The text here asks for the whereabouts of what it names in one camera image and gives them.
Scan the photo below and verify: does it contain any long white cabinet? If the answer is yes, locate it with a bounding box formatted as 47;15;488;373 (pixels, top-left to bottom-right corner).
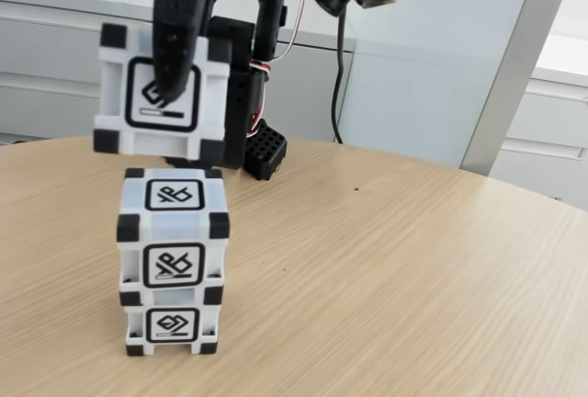
0;0;358;146

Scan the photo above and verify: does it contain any red white black wire bundle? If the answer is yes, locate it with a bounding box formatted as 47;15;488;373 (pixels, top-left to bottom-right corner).
247;59;273;139

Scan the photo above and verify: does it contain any white drawer cabinet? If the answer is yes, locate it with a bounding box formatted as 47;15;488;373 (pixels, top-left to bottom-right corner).
461;31;588;214

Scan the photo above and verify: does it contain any white cube, paperclip-like symbol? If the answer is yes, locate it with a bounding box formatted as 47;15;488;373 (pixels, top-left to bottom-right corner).
118;284;225;359

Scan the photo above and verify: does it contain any frosted glass partition panel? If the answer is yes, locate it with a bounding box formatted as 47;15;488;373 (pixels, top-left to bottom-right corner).
333;0;543;171

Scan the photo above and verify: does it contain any white cube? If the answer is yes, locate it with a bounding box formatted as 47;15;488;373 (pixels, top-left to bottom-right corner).
118;284;225;359
115;166;231;292
91;22;233;162

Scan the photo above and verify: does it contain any grey metal partition post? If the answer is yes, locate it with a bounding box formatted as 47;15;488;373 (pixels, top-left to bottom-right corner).
458;0;581;173

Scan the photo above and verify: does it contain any black camera cable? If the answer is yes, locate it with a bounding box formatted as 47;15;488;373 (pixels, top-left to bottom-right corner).
331;10;348;144

